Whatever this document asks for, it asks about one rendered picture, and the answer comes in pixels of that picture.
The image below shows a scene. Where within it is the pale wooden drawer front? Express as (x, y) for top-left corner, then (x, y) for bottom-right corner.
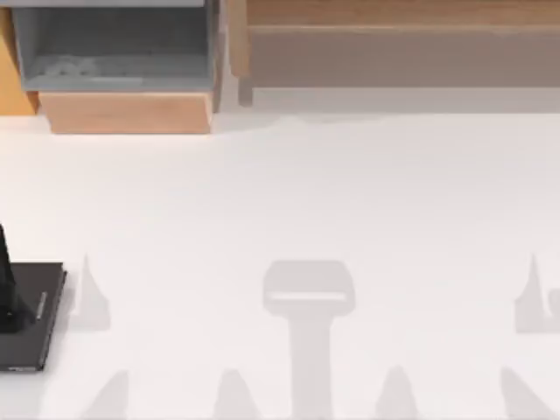
(38, 90), (213, 135)

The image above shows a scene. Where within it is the wooden open shelf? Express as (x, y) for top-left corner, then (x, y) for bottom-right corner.
(228, 0), (560, 108)

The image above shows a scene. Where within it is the black book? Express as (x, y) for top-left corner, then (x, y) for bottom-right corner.
(0, 262), (68, 374)

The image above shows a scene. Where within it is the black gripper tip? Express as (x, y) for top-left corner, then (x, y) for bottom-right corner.
(0, 223), (37, 336)

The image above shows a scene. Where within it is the wooden cupboard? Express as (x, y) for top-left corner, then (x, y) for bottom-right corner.
(0, 5), (40, 117)

